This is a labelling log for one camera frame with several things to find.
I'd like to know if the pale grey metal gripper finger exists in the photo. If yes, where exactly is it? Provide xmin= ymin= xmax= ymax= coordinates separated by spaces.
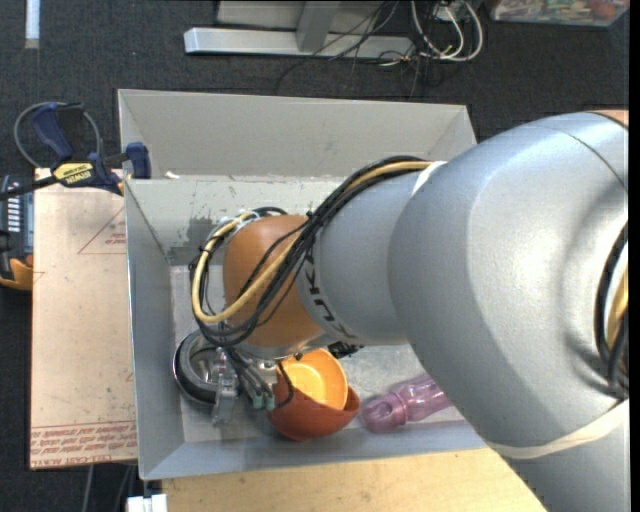
xmin=210 ymin=385 xmax=240 ymax=427

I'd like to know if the black and silver round dish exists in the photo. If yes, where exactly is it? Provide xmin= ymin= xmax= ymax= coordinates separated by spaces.
xmin=172 ymin=329 xmax=227 ymax=407

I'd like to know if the yellow-orange bowl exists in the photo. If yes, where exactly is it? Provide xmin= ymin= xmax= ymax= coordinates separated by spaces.
xmin=276 ymin=347 xmax=350 ymax=412

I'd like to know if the red-orange bowl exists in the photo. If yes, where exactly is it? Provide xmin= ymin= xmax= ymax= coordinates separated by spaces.
xmin=266 ymin=372 xmax=362 ymax=443

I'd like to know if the grey metal bin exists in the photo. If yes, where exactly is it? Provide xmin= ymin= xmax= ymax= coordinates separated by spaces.
xmin=117 ymin=88 xmax=494 ymax=482

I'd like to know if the pink clear plastic bottle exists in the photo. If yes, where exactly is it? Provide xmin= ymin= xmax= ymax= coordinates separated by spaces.
xmin=360 ymin=374 xmax=452 ymax=435

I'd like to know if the brown cardboard board, red print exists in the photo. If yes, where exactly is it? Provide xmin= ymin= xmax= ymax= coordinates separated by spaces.
xmin=28 ymin=167 xmax=139 ymax=472

